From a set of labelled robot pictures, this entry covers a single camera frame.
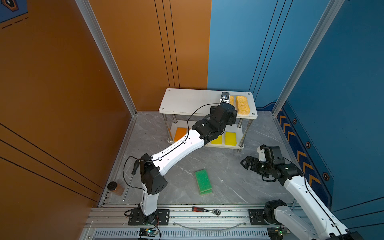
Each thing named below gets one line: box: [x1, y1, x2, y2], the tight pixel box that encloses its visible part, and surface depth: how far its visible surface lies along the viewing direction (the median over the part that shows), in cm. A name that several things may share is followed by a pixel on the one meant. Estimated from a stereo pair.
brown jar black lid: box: [107, 181, 118, 191], surface depth 75 cm
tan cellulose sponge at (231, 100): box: [229, 95, 235, 106], surface depth 76 cm
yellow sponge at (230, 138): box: [224, 132, 237, 146], surface depth 96 cm
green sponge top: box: [195, 169, 212, 193], surface depth 83 cm
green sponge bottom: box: [199, 188, 213, 195], surface depth 82 cm
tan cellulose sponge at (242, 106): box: [236, 95, 251, 115], surface depth 74 cm
